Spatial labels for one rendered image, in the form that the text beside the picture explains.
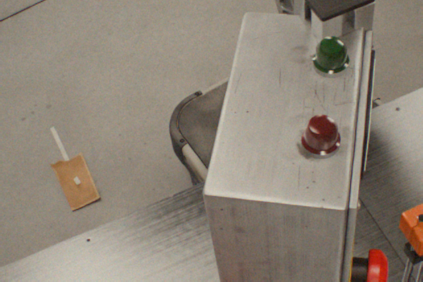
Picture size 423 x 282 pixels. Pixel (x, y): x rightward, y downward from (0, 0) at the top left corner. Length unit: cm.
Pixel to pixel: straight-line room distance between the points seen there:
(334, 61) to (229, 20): 215
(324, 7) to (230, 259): 20
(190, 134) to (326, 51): 155
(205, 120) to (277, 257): 156
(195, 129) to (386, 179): 91
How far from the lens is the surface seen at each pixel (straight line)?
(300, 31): 58
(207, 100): 214
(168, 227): 123
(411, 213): 82
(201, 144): 205
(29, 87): 263
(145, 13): 275
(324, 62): 54
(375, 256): 62
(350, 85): 54
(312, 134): 49
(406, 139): 132
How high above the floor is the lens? 189
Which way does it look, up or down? 52 degrees down
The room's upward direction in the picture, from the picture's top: 9 degrees counter-clockwise
